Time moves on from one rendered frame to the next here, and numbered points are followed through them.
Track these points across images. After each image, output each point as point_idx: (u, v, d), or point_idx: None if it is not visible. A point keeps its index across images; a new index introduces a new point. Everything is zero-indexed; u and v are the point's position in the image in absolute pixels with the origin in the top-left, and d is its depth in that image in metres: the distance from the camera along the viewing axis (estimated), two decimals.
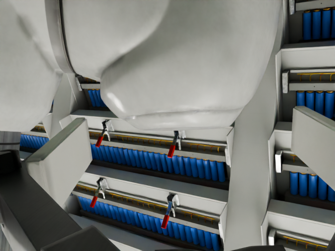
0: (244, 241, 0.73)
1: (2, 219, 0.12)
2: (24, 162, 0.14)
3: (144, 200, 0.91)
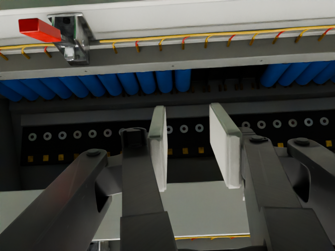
0: None
1: None
2: None
3: None
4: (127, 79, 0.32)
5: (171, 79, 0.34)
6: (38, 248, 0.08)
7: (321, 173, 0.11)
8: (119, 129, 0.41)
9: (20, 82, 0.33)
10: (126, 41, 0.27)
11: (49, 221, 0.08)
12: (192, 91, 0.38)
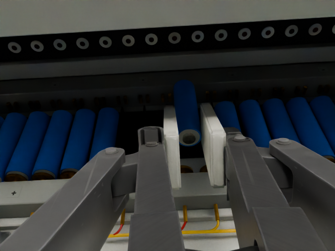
0: None
1: None
2: None
3: None
4: (316, 140, 0.22)
5: (246, 128, 0.24)
6: (51, 245, 0.08)
7: (304, 173, 0.11)
8: (318, 33, 0.27)
9: None
10: None
11: (64, 219, 0.09)
12: (209, 94, 0.27)
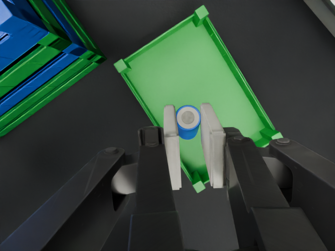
0: None
1: None
2: None
3: None
4: None
5: None
6: (51, 245, 0.08)
7: (304, 173, 0.11)
8: None
9: None
10: None
11: (64, 219, 0.09)
12: None
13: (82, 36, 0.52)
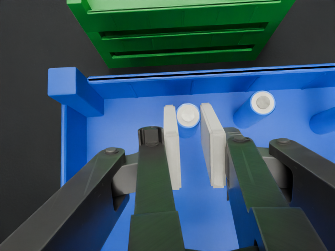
0: None
1: None
2: None
3: None
4: None
5: None
6: (51, 245, 0.08)
7: (304, 173, 0.11)
8: None
9: None
10: None
11: (64, 219, 0.09)
12: None
13: None
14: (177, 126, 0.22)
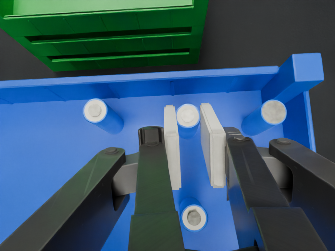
0: None
1: None
2: None
3: None
4: None
5: None
6: (51, 245, 0.08)
7: (304, 173, 0.11)
8: None
9: None
10: None
11: (64, 219, 0.09)
12: None
13: None
14: None
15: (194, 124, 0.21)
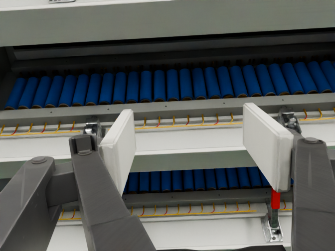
0: None
1: None
2: None
3: None
4: (252, 86, 0.45)
5: (219, 81, 0.47)
6: None
7: None
8: None
9: (330, 82, 0.45)
10: None
11: (5, 233, 0.08)
12: (201, 63, 0.50)
13: None
14: (174, 90, 0.45)
15: (155, 99, 0.45)
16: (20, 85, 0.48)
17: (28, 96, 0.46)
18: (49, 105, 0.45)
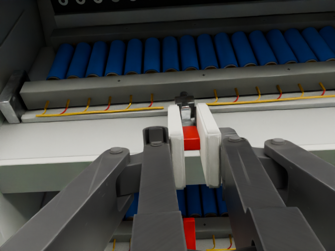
0: None
1: None
2: None
3: None
4: None
5: None
6: (55, 244, 0.08)
7: (299, 173, 0.11)
8: None
9: None
10: None
11: (68, 218, 0.09)
12: None
13: None
14: (290, 52, 0.32)
15: (265, 64, 0.31)
16: (67, 53, 0.34)
17: (80, 64, 0.33)
18: (112, 74, 0.31)
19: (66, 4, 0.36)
